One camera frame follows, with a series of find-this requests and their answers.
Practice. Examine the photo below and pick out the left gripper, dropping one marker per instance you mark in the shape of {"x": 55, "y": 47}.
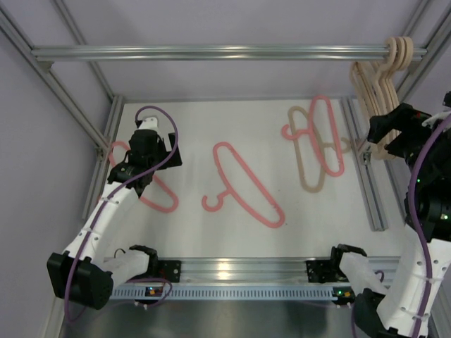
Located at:
{"x": 169, "y": 155}

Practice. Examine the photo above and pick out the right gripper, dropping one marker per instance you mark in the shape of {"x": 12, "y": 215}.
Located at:
{"x": 393, "y": 131}

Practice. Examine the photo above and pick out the beige hanger bottom pile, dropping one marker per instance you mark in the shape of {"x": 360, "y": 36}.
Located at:
{"x": 381, "y": 91}

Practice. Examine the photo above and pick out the beige hanger with right hook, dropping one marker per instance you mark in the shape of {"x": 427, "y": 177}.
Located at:
{"x": 373, "y": 80}

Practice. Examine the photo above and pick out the pink hanger pile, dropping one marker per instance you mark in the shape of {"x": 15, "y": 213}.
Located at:
{"x": 309, "y": 131}
{"x": 242, "y": 185}

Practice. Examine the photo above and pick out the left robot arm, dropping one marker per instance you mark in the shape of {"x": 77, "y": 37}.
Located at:
{"x": 82, "y": 274}

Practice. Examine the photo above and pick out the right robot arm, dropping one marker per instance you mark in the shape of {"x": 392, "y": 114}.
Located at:
{"x": 403, "y": 309}

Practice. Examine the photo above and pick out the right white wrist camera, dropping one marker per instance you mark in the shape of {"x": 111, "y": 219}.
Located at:
{"x": 434, "y": 121}

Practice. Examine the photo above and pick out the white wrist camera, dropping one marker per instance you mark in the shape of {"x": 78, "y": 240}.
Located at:
{"x": 434, "y": 121}
{"x": 148, "y": 123}

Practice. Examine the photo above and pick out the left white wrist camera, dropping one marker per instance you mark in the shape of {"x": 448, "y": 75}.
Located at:
{"x": 148, "y": 123}

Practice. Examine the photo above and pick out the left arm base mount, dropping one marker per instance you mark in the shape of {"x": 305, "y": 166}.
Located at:
{"x": 167, "y": 269}

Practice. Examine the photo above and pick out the aluminium hanging rail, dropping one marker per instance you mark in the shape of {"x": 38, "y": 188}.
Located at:
{"x": 297, "y": 52}

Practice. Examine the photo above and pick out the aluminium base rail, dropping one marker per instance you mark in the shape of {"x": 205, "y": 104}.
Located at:
{"x": 243, "y": 270}

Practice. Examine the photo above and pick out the perforated cable duct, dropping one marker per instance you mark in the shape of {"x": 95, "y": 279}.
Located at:
{"x": 228, "y": 293}

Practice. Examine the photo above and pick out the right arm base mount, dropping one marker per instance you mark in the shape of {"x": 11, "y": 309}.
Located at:
{"x": 324, "y": 271}

